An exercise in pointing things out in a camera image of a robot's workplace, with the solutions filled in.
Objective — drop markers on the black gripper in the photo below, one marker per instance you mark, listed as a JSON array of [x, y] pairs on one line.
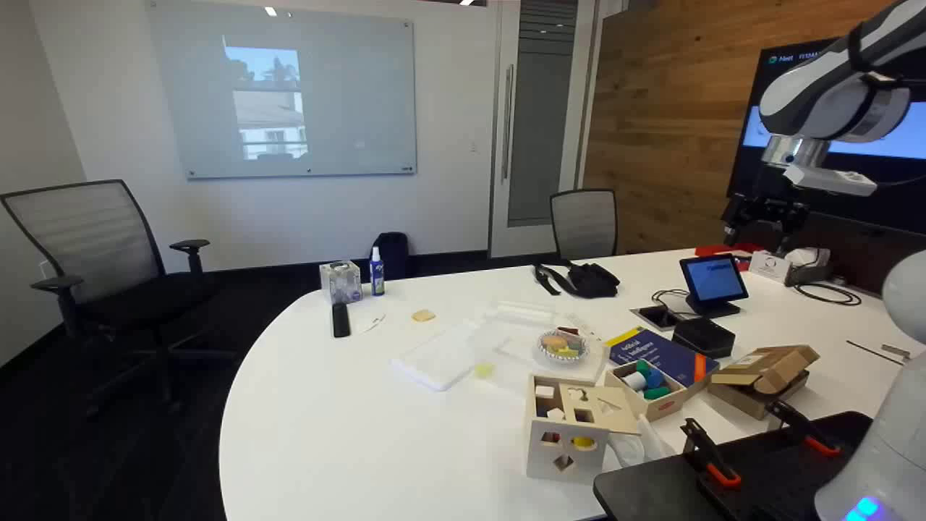
[[769, 209]]

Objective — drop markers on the wooden shape sorter box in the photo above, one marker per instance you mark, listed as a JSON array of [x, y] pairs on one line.
[[565, 449]]

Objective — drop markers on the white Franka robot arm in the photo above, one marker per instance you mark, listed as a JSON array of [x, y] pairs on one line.
[[840, 87]]

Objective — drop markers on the white grey small box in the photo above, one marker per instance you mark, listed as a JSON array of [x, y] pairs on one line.
[[805, 261]]

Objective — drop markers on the red box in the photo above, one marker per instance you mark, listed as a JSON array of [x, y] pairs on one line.
[[718, 249]]

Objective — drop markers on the small black box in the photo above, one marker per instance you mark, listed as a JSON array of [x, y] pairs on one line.
[[704, 337]]

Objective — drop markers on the brown cardboard box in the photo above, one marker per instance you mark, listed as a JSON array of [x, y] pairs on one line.
[[772, 372]]

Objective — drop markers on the box of coloured blocks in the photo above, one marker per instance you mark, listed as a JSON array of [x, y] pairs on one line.
[[650, 389]]

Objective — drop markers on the black tablet display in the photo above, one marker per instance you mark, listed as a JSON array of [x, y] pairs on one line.
[[712, 279]]

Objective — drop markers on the flat black square pad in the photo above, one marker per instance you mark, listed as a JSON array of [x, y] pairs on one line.
[[654, 316]]

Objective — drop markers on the thin metal pen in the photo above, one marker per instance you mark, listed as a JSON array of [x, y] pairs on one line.
[[871, 350]]

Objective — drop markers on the blue book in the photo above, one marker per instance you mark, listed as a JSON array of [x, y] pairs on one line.
[[666, 355]]

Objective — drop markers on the grey mesh office chair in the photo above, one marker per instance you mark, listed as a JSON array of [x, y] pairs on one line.
[[582, 220]]

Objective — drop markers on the black orange clamp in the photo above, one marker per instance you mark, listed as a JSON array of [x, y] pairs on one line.
[[799, 433], [712, 456]]

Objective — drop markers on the bowl of colourful pieces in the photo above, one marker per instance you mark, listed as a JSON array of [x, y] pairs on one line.
[[562, 347]]

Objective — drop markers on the grey office door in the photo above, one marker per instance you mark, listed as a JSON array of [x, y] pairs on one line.
[[540, 116]]

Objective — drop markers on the clear plastic tray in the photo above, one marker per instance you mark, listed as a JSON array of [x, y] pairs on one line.
[[507, 333]]

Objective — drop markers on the bright yellow sticky note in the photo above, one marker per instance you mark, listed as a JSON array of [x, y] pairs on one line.
[[484, 369]]

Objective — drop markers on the clear plastic container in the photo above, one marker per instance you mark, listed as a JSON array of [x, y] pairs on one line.
[[437, 362]]

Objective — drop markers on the black backpack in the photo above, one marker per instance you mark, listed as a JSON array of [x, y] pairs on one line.
[[394, 249]]

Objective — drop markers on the small blue spray bottle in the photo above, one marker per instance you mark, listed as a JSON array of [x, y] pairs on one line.
[[377, 279]]

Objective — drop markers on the clear tissue container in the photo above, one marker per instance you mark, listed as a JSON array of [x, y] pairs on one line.
[[340, 282]]

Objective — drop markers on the black remote control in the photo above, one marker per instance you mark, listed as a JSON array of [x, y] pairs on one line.
[[340, 319]]

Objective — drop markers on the black mesh office chair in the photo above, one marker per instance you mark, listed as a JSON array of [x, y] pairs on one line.
[[89, 232]]

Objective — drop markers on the large black wall monitor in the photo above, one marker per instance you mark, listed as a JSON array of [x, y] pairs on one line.
[[908, 198]]

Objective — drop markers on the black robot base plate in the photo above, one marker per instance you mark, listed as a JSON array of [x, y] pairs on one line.
[[772, 481]]

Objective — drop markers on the glass wall whiteboard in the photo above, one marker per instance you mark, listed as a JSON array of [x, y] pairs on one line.
[[193, 96]]

